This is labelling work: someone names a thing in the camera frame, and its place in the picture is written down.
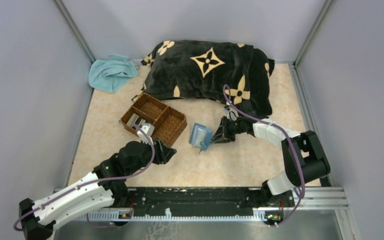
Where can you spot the black pillow with tan flowers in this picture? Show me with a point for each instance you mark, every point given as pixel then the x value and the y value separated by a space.
pixel 186 69

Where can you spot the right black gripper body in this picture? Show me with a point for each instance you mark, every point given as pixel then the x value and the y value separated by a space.
pixel 237 126

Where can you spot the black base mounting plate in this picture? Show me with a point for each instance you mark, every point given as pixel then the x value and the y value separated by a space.
pixel 199 201

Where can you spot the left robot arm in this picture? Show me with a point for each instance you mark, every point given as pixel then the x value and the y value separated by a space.
pixel 104 186

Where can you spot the woven brown divided basket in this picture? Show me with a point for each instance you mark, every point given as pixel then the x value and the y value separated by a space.
pixel 169 123

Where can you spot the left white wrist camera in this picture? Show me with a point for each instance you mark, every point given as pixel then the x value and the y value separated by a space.
pixel 144 132

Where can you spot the silver credit card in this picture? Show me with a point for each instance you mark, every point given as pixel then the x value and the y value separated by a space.
pixel 198 136

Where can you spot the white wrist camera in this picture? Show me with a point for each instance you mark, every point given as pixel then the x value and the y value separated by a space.
pixel 144 132
pixel 231 114

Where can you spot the aluminium front rail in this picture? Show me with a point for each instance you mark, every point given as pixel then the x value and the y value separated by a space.
pixel 316 199

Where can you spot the light blue cloth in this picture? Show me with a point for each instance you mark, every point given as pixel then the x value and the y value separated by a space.
pixel 112 74

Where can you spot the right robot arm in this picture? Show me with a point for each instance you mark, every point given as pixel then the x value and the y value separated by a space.
pixel 303 156

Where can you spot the teal leather card holder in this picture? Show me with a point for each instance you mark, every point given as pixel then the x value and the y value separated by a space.
pixel 206 143

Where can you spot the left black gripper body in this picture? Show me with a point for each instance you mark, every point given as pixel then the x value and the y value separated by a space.
pixel 147 155

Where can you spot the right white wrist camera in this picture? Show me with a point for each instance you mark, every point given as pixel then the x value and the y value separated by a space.
pixel 231 114

